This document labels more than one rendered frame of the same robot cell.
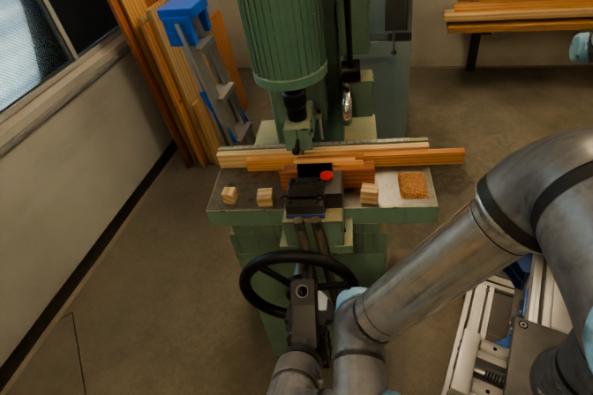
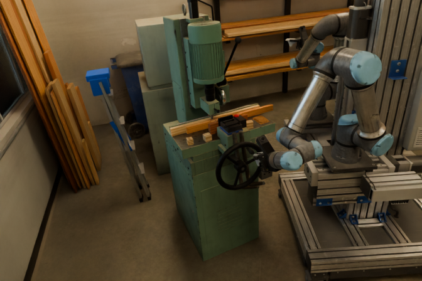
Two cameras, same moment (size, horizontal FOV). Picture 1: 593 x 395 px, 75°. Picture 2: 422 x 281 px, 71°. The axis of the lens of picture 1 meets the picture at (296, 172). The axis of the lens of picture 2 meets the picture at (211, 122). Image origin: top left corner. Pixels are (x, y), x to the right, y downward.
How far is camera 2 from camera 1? 1.01 m
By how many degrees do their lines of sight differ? 31
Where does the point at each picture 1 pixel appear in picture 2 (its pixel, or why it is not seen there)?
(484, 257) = (322, 85)
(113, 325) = not seen: outside the picture
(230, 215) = (193, 149)
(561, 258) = (341, 65)
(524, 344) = (325, 151)
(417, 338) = (269, 221)
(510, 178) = (322, 63)
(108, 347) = not seen: outside the picture
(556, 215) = (336, 60)
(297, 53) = (218, 67)
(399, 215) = (262, 131)
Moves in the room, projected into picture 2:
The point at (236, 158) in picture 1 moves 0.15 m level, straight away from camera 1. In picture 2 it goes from (180, 128) to (164, 121)
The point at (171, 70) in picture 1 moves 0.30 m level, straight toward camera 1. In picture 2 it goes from (66, 121) to (85, 130)
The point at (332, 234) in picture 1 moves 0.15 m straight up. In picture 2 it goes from (246, 138) to (245, 113)
